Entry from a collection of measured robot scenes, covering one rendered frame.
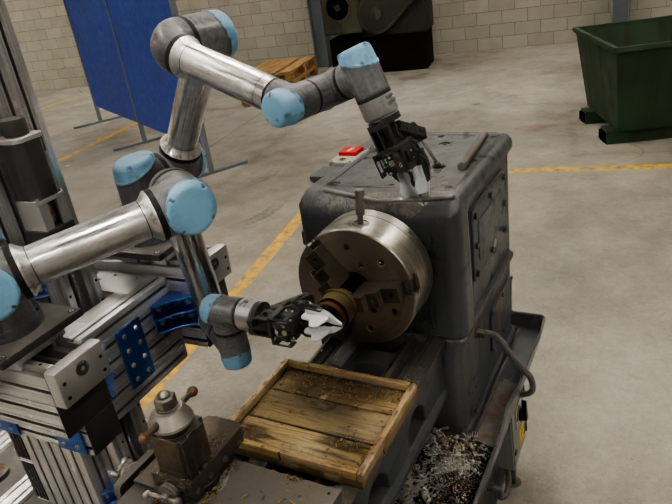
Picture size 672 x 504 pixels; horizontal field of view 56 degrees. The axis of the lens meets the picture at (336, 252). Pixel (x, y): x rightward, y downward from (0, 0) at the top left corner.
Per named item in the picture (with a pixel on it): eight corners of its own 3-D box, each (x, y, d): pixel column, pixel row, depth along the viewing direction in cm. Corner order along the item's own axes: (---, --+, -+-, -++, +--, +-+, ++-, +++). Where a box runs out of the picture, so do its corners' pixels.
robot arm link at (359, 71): (347, 50, 135) (377, 35, 129) (368, 98, 138) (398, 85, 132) (325, 60, 130) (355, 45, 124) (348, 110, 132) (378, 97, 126)
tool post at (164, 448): (186, 444, 120) (173, 402, 116) (217, 453, 117) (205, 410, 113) (159, 471, 115) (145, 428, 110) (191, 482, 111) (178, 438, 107)
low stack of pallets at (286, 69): (270, 88, 1011) (265, 60, 993) (321, 83, 987) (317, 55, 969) (240, 108, 903) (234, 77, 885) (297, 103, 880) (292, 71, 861)
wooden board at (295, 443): (287, 370, 164) (284, 357, 162) (418, 396, 148) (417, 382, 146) (218, 448, 141) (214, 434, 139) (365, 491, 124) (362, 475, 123)
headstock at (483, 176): (386, 233, 233) (374, 129, 217) (518, 244, 211) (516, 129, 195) (307, 317, 187) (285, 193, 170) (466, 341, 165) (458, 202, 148)
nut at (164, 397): (166, 397, 113) (161, 382, 111) (183, 402, 111) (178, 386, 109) (151, 412, 109) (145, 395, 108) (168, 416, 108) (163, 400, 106)
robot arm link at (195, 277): (131, 168, 149) (194, 336, 172) (142, 179, 140) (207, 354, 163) (177, 152, 153) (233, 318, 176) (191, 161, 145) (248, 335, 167)
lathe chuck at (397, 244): (318, 310, 175) (311, 205, 160) (427, 337, 162) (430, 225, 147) (302, 328, 168) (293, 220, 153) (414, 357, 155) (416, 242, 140)
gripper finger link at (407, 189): (405, 217, 137) (387, 178, 135) (414, 206, 142) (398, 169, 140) (417, 213, 135) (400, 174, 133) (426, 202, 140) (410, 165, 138)
